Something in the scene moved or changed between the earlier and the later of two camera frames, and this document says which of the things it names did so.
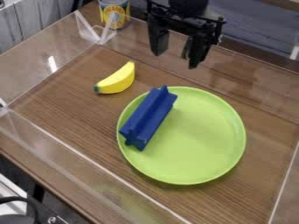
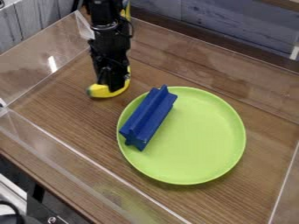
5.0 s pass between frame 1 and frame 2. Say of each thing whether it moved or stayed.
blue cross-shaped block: stayed
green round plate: stayed
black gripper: moved
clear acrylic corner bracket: stayed
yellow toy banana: moved
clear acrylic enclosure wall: stayed
